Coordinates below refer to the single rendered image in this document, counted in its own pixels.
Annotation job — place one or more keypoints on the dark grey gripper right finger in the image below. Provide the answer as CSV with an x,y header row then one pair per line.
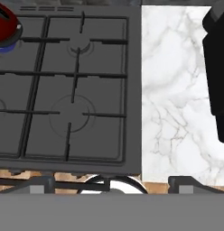
x,y
181,184

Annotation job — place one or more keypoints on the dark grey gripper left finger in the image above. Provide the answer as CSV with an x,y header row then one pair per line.
x,y
41,184

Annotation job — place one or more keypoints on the dark grey gas hob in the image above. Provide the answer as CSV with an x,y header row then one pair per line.
x,y
68,90

